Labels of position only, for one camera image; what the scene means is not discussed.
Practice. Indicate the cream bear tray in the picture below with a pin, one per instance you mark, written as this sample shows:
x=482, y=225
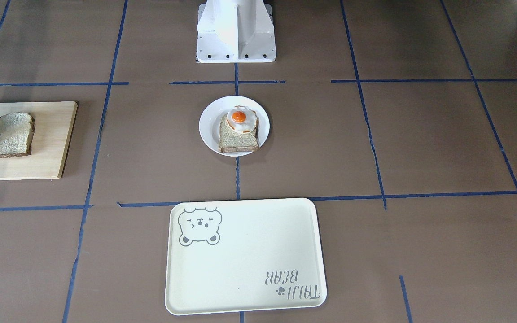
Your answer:
x=244, y=255

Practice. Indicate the wooden cutting board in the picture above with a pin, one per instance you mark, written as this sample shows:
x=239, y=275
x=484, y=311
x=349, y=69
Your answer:
x=53, y=128

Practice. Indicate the bread slice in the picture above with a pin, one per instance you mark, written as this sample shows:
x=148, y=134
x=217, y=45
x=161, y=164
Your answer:
x=231, y=141
x=16, y=134

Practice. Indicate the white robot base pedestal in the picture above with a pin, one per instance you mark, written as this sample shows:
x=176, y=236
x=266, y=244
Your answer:
x=235, y=31

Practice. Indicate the fried egg toy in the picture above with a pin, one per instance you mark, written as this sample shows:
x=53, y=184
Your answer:
x=242, y=120

